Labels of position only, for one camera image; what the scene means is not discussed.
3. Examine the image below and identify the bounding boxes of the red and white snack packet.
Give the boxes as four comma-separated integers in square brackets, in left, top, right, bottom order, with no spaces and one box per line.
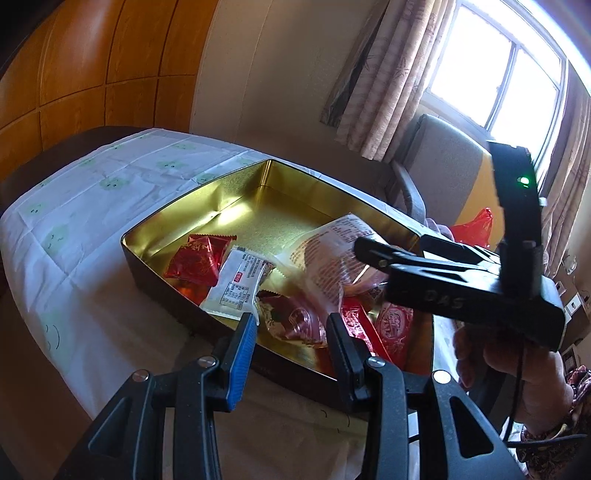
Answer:
[373,302,415,367]

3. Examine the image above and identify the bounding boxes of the shiny red snack packet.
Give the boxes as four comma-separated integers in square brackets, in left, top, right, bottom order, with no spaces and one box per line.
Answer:
[255,290,331,347]

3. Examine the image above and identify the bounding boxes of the large red snack packet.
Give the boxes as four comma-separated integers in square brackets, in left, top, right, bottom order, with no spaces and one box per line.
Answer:
[341,296,386,363]

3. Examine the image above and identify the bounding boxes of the person's right hand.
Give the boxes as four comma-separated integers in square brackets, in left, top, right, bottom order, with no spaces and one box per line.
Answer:
[452,322,573,428]

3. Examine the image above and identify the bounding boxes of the white snack packet red label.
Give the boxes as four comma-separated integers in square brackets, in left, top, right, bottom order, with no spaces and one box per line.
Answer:
[199,247,276,321]

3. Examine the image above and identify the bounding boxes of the person's right forearm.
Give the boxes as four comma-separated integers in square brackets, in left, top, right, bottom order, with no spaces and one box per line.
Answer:
[512,367,591,478]

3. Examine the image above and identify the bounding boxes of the wooden side table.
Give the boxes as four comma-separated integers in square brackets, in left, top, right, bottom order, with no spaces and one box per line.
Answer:
[549,251,591,370]

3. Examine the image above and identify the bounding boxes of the bread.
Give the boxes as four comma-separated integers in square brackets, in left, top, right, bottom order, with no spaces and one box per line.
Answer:
[276,213,393,333]

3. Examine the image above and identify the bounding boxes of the black cable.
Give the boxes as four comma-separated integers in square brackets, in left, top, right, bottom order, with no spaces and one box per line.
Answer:
[503,344,589,450]

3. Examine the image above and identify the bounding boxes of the pale plastic bag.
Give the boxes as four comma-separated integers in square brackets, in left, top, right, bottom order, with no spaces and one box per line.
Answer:
[422,217,455,241]

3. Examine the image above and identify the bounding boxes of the small red patterned snack packet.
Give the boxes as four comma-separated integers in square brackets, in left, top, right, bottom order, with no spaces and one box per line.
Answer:
[164,234,237,289]

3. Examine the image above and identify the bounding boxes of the grey and yellow armchair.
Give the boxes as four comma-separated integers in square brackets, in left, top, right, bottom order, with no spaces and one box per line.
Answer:
[392,113,502,250]

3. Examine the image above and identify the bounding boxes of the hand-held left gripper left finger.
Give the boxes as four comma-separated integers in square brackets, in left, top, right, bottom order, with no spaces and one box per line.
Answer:
[55,313,258,480]

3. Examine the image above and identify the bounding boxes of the beige patterned curtain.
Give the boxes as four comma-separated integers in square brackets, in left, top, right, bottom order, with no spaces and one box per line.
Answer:
[320,0,455,162]
[540,69,591,278]

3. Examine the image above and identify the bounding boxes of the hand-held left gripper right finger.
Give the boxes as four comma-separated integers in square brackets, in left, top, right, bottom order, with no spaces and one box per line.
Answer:
[326,312,522,480]

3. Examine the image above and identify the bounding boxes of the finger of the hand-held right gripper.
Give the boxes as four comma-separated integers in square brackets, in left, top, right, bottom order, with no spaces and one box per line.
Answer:
[354,236,502,278]
[419,234,502,265]

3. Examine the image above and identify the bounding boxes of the maroon tin box gold inside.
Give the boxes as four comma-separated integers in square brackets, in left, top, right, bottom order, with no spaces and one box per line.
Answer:
[121,159,435,418]

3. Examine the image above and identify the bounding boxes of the white tablecloth green prints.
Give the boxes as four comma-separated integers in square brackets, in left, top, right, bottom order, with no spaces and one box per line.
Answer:
[0,128,467,480]

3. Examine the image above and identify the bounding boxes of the red plastic bag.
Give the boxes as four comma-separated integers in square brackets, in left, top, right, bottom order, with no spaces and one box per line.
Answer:
[449,208,494,252]

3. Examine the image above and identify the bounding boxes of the window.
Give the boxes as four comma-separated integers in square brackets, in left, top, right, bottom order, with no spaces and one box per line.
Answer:
[422,0,568,141]

